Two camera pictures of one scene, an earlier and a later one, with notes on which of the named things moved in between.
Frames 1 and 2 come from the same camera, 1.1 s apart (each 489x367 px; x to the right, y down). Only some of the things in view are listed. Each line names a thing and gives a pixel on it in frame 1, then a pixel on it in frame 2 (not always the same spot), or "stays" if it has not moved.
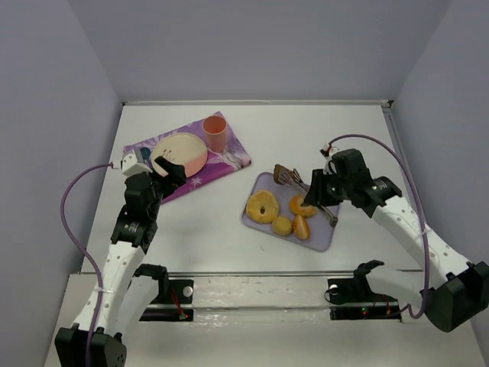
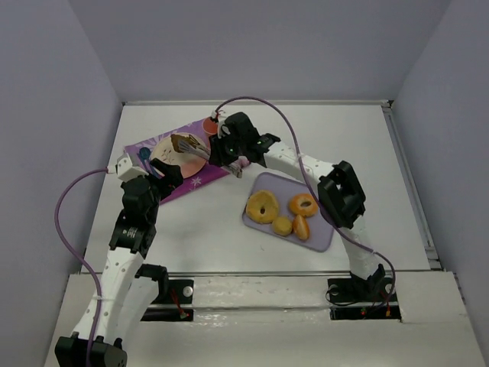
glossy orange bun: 301,226 stays
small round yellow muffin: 282,225 stays
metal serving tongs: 298,184 to 189,144
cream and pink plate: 182,148 stays
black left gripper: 164,182 stays
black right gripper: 318,189 to 216,154
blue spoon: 145,154 stays
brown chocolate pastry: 283,175 to 177,137
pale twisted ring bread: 262,199 stays
